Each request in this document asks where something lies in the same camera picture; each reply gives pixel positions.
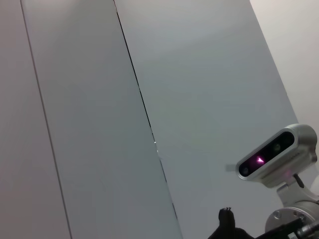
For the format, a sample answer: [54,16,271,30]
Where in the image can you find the silver right cable connector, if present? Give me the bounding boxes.
[296,219,319,239]

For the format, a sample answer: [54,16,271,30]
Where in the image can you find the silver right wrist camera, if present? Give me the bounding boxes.
[235,123,319,189]

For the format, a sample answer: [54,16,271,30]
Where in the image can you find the black camera cable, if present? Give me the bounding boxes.
[293,173,305,189]

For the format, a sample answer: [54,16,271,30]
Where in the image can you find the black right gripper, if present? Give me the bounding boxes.
[254,218,307,239]

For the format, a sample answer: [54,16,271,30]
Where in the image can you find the black food bag brown straps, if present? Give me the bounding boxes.
[208,206,256,239]

